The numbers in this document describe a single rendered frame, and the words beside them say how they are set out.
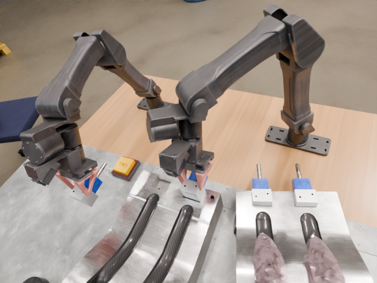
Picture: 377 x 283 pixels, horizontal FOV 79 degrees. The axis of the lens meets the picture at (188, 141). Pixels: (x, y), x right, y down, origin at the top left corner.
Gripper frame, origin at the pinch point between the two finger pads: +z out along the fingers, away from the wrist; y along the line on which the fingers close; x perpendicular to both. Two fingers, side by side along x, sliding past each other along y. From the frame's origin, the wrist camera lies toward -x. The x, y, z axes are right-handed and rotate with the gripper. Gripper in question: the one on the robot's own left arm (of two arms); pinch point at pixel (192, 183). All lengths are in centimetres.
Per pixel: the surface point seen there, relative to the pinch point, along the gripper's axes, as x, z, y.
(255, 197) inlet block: 5.7, 3.4, 15.8
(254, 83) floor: 184, 11, -26
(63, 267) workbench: -23.2, 24.6, -32.1
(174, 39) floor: 249, -28, -153
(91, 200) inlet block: -12.4, 5.5, -26.5
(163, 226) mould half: -8.6, 9.2, -4.5
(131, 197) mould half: -5.4, 6.7, -17.8
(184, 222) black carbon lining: -5.8, 8.4, 0.3
